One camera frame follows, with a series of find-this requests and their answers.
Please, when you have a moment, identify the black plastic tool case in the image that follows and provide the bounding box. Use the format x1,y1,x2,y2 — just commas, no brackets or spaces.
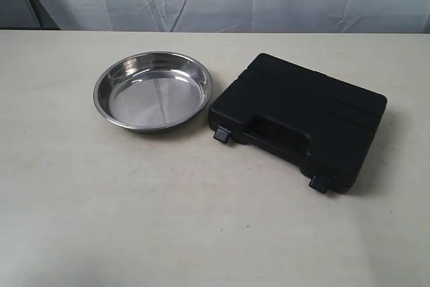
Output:
208,53,387,194

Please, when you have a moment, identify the round stainless steel pan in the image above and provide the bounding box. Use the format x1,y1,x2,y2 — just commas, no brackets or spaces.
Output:
93,51,213,133

